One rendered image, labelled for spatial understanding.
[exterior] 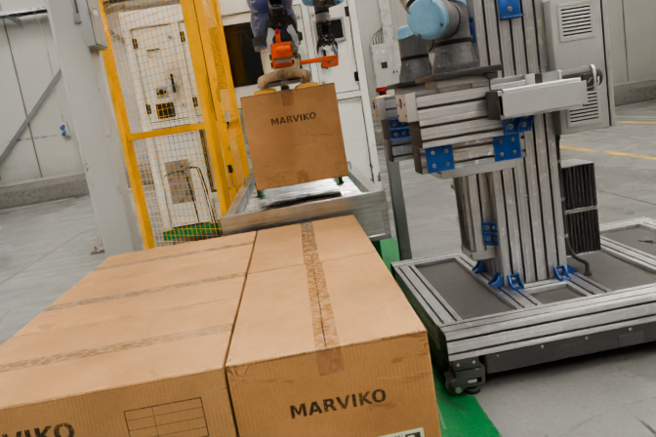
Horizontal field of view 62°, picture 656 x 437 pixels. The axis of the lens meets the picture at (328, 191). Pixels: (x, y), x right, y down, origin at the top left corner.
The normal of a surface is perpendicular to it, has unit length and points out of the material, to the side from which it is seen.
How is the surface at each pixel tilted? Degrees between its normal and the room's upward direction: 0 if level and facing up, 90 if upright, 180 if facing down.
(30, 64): 90
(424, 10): 97
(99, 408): 90
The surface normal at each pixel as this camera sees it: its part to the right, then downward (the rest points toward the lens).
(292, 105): 0.08, 0.15
